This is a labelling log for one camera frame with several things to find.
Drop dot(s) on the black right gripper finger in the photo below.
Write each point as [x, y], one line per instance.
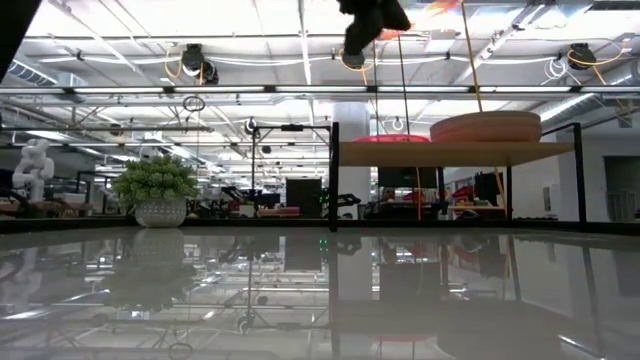
[360, 35]

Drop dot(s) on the beige ceramic plate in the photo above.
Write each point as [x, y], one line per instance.
[485, 118]

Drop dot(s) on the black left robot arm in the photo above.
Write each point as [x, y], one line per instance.
[12, 25]

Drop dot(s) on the white round column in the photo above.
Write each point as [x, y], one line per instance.
[352, 115]

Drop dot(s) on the long ceiling light strip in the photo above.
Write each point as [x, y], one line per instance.
[425, 89]

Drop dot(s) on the black monitor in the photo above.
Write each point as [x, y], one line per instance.
[400, 177]

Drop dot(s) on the black box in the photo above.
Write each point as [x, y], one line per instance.
[303, 197]

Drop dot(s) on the green potted plant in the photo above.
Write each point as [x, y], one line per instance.
[155, 185]

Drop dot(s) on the white humanoid robot figure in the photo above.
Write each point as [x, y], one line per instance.
[32, 170]

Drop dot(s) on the black stand frame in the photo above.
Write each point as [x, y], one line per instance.
[292, 128]

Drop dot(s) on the wooden shelf black frame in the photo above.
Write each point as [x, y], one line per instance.
[450, 154]

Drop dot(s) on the black table frame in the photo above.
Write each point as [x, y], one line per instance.
[450, 223]

